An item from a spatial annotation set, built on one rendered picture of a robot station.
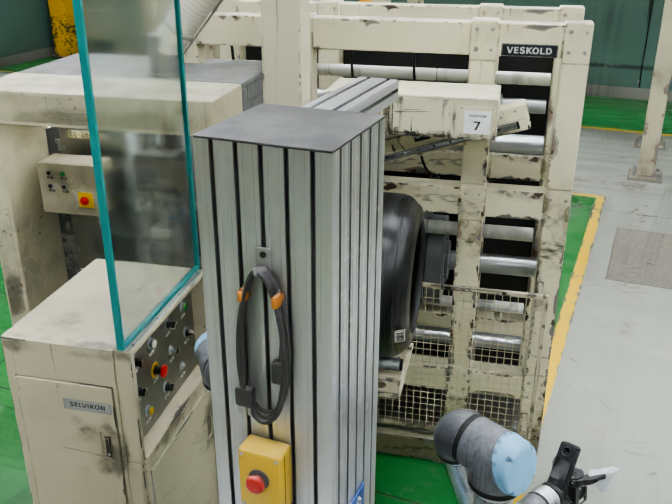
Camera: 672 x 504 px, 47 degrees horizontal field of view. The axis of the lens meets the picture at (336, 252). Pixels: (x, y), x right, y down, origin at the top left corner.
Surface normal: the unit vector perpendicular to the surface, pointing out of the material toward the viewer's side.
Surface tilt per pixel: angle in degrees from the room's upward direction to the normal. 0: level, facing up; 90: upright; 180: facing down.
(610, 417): 0
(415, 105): 90
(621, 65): 90
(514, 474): 83
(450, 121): 90
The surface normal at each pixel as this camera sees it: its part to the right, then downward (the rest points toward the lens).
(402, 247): 0.54, -0.22
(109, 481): -0.22, 0.40
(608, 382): 0.00, -0.91
